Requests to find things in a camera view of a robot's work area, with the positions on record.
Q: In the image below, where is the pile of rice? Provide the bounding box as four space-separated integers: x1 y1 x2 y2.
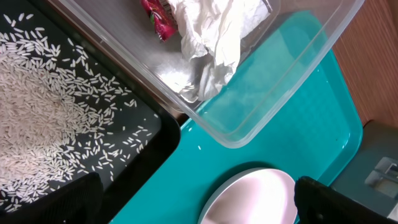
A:
1 12 161 213

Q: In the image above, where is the red sauce packet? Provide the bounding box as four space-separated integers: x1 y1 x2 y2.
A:
140 0 178 42

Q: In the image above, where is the black plastic tray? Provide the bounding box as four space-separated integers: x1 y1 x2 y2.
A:
1 1 181 223

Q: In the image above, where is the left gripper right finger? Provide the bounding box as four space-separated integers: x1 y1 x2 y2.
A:
294 176 397 224

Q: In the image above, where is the clear plastic bin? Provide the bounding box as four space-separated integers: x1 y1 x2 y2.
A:
50 0 362 148

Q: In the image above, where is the teal serving tray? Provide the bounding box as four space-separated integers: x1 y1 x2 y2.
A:
108 11 364 224

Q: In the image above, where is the grey dishwasher rack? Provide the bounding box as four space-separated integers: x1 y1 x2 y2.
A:
331 121 397 221

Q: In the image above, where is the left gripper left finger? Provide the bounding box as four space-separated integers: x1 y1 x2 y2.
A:
1 172 103 224

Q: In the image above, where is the white napkin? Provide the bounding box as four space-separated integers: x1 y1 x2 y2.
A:
169 0 270 101

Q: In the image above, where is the pink plate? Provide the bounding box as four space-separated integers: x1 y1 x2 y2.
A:
198 168 297 224

